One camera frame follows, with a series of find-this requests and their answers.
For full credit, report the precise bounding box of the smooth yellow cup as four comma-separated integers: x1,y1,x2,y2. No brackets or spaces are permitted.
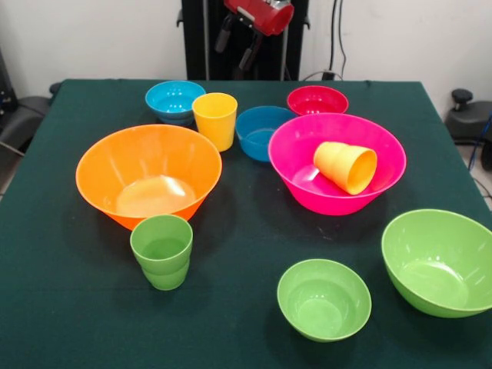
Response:
191,91,238,153

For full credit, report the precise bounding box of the large green bowl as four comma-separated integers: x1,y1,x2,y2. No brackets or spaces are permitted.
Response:
381,208,492,319

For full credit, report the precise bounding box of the black wall cable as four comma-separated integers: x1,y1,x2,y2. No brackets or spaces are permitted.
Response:
338,0,347,78
327,0,337,75

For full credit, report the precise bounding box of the dark green tablecloth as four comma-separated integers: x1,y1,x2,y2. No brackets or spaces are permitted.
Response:
0,78,492,369

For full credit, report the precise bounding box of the small red bowl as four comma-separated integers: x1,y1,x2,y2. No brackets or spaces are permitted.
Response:
286,85,350,117

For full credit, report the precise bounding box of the ridged green cup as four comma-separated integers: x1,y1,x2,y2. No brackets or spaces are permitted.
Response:
129,214,194,291

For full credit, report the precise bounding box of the small light blue bowl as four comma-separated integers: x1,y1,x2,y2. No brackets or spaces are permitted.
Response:
145,79,208,127

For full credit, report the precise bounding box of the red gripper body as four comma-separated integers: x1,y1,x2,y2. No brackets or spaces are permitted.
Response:
224,0,295,37

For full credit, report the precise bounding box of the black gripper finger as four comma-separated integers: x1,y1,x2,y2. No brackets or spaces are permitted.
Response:
214,13,235,54
238,31,264,72

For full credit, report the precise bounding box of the blue cable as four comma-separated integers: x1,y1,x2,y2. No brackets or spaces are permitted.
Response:
467,115,492,170

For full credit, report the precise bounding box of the dark blue bowl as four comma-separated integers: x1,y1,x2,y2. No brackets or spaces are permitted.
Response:
234,105,299,163

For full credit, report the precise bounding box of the large pink bowl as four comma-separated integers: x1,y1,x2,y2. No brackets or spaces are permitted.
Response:
268,112,407,217

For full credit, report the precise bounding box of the grey cable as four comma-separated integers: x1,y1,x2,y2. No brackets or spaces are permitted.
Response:
302,70,344,81

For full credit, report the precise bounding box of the large orange bowl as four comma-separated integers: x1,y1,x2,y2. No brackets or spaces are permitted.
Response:
75,123,223,231

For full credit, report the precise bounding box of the ridged yellow cup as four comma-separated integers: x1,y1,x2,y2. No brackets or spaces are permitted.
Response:
313,141,378,196

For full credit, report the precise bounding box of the small green bowl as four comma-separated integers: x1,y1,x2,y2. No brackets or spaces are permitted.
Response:
277,258,373,343

